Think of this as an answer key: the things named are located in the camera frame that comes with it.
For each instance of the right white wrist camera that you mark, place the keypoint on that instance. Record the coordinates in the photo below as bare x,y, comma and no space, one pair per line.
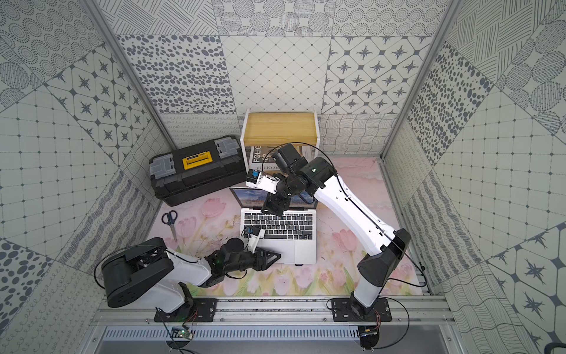
262,181

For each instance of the white and wood side table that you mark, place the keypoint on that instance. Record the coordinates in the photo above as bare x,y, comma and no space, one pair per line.
279,128

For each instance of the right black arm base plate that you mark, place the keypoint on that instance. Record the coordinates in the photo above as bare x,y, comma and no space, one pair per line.
350,310

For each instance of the pink floral table mat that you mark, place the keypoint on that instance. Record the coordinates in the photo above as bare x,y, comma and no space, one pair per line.
206,223

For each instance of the aluminium mounting rail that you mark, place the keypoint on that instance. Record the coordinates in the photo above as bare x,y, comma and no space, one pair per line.
275,319

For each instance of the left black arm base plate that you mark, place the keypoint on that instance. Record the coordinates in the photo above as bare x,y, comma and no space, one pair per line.
196,310

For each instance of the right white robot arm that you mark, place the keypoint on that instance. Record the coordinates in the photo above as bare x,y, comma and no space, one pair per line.
385,247

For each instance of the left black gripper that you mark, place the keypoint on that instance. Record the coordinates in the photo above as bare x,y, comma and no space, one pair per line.
257,259

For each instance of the right black controller box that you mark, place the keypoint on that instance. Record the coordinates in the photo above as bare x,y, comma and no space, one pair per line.
368,337

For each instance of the black toolbox with yellow handle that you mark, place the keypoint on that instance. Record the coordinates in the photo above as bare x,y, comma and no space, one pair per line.
198,170

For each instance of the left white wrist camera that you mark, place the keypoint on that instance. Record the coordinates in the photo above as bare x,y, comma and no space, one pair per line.
253,235

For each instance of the black handled scissors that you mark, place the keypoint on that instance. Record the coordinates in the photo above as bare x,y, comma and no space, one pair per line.
169,218

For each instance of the left green circuit board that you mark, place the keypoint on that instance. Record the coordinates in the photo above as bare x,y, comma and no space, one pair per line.
179,338

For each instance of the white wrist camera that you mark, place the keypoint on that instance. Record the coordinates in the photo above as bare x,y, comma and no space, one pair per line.
253,235
262,181

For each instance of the silver laptop computer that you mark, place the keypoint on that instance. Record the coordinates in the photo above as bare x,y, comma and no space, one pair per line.
293,235

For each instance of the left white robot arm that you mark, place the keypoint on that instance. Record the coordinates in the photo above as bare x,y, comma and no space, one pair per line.
152,273

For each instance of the Folio magazine book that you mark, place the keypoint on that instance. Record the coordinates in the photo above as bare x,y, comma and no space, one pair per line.
260,157

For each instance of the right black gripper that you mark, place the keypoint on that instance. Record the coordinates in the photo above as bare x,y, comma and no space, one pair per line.
273,204

